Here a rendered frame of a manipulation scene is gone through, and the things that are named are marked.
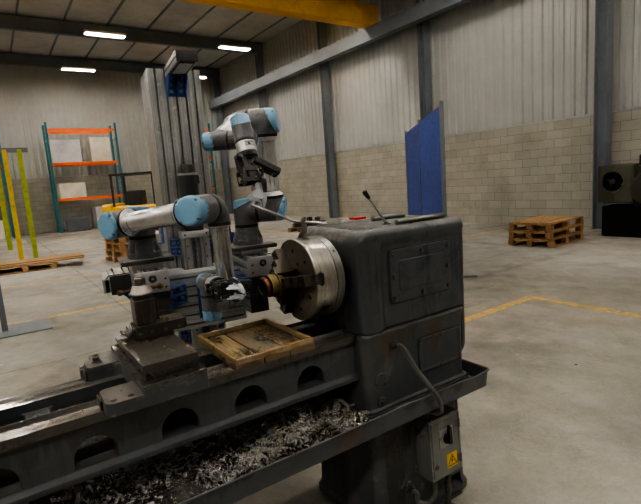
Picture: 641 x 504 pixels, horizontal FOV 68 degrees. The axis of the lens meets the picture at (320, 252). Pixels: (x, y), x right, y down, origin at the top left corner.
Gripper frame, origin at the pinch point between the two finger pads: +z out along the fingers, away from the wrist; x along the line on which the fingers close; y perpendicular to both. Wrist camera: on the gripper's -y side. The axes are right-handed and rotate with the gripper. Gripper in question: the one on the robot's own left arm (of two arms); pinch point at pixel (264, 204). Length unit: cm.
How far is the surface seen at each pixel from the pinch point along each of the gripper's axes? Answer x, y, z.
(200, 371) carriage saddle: 12, 40, 52
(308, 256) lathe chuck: 9.2, -7.5, 23.5
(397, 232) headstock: 21, -42, 22
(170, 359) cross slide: 10, 47, 46
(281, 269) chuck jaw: -4.3, -2.8, 24.9
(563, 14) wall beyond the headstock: -323, -997, -450
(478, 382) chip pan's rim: 7, -76, 89
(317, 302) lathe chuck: 7.2, -7.8, 40.3
